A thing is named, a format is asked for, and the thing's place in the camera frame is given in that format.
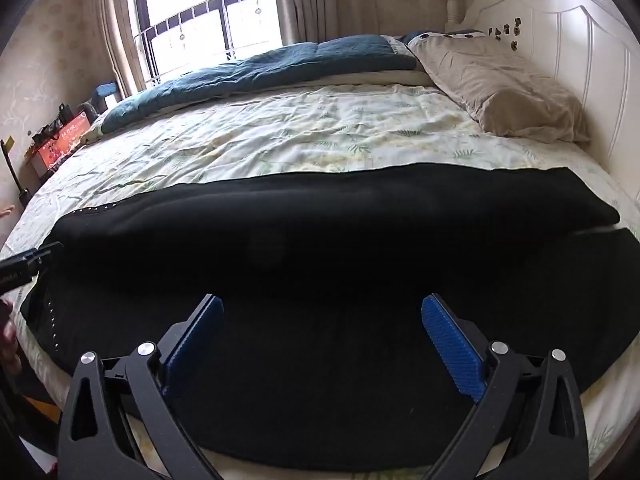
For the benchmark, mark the black bag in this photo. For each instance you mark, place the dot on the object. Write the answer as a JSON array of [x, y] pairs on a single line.
[[50, 127]]

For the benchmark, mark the window with black railing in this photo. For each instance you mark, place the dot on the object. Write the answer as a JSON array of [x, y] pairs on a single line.
[[210, 15]]

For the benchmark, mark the polka dot pillow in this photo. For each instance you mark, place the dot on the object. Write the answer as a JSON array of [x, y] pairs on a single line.
[[450, 36]]

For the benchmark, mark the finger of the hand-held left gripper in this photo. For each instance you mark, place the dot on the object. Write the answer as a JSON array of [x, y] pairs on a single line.
[[47, 252]]

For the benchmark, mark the red printed box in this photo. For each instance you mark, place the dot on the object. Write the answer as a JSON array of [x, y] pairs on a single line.
[[62, 142]]

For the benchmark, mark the black pants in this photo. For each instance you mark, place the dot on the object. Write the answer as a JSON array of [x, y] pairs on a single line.
[[320, 240]]

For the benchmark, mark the beige pillow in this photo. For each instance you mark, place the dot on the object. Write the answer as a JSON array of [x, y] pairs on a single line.
[[505, 90]]

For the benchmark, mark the blue quilt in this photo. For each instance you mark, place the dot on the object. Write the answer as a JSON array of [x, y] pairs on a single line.
[[260, 67]]

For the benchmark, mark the floral bed sheet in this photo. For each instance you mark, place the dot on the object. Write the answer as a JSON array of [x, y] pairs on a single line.
[[310, 130]]

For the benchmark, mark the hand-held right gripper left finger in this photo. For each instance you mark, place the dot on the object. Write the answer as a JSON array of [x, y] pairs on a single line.
[[200, 325]]

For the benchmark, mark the person's left hand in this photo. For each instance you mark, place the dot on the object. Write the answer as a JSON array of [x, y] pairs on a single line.
[[7, 340]]

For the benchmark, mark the white wooden headboard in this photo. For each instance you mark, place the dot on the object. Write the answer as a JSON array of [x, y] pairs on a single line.
[[575, 35]]

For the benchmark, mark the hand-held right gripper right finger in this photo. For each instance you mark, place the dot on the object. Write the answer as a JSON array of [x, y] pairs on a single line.
[[447, 345]]

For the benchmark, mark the blue stool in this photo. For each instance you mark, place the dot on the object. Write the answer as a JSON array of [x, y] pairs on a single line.
[[106, 94]]

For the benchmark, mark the beige curtain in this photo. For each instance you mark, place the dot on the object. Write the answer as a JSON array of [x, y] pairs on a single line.
[[117, 25], [300, 0]]

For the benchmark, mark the thin dark stick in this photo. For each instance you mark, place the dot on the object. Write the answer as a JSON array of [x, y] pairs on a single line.
[[15, 170]]

